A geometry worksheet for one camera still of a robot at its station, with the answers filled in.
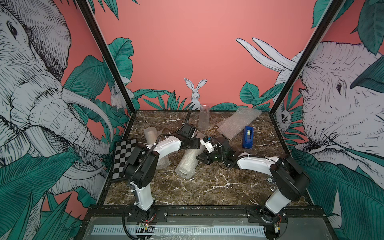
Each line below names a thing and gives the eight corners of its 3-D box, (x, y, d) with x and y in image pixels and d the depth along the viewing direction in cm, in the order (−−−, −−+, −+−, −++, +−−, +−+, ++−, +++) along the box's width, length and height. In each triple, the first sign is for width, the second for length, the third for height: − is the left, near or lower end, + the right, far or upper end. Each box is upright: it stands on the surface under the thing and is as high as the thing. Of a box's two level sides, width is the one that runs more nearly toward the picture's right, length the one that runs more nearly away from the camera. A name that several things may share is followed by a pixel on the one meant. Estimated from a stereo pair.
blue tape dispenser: (242, 147, 102) (244, 141, 97) (244, 131, 111) (246, 125, 106) (250, 148, 101) (253, 143, 96) (251, 132, 110) (254, 127, 105)
